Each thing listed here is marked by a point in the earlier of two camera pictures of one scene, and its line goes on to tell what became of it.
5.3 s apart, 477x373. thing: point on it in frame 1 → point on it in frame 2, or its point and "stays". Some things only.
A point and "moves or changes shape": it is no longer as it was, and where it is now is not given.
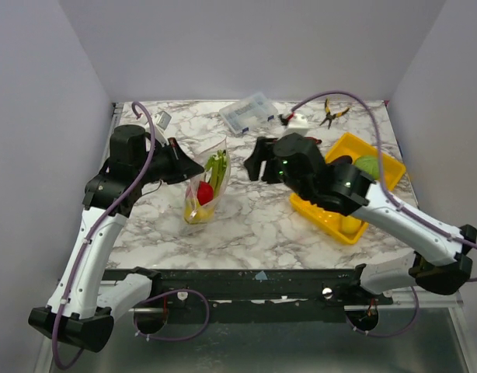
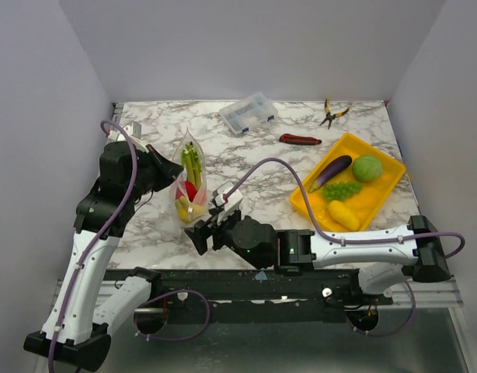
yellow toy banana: x=194 y=213 moves or changes shape
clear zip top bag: x=204 y=191 moves or changes shape
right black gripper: x=268 y=160 → x=209 y=233
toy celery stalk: x=217 y=165 → x=190 y=160
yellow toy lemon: x=349 y=224 stays
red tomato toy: x=205 y=192 → x=190 y=189
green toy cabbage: x=368 y=165 stays
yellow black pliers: x=329 y=116 stays
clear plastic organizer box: x=248 y=113 stays
